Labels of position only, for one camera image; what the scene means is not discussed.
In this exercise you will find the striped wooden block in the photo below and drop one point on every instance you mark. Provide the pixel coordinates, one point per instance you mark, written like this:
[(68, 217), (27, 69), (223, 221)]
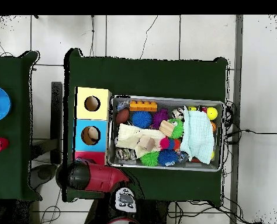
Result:
[(167, 128)]

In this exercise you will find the dark green tablecloth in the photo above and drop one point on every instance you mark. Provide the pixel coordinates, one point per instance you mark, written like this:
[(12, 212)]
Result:
[(140, 77), (7, 175)]

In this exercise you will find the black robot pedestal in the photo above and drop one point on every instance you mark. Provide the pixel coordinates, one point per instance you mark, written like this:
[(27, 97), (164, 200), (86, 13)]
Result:
[(152, 214)]

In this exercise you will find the cream cloth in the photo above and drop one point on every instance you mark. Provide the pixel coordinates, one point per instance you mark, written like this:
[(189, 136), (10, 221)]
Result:
[(129, 137)]

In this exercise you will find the plain wooden wedge block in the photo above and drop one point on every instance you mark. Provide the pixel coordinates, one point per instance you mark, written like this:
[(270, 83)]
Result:
[(147, 142)]

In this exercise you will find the brown toy ball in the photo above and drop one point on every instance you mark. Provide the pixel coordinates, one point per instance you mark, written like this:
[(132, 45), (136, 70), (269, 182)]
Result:
[(122, 116)]

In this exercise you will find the mint green cloth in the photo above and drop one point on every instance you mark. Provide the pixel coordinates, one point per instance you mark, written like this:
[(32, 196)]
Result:
[(197, 135)]

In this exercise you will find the orange building brick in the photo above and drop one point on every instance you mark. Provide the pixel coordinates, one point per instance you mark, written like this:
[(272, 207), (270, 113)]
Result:
[(143, 106)]

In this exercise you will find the green spiky toy with eyes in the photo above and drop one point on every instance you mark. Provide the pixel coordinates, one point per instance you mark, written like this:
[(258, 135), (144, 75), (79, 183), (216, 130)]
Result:
[(178, 130)]

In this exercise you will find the blue spiky rubber ball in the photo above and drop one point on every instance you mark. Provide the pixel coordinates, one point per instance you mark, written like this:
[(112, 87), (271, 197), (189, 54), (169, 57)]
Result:
[(142, 119)]

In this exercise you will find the silver mesh bin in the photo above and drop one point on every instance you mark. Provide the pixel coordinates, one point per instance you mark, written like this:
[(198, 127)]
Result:
[(192, 166)]

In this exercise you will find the wooden three-hole box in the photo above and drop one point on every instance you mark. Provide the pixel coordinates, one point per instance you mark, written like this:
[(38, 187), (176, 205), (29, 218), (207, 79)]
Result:
[(82, 144)]

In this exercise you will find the purple spiky rubber ball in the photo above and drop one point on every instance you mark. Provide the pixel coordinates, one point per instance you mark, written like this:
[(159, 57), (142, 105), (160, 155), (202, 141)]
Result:
[(160, 117)]

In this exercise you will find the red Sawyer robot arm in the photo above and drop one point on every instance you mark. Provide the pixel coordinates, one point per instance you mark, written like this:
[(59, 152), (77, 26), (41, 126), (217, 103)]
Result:
[(101, 178)]

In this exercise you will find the yellow ball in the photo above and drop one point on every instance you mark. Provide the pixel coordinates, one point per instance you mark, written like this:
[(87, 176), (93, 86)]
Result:
[(212, 113)]

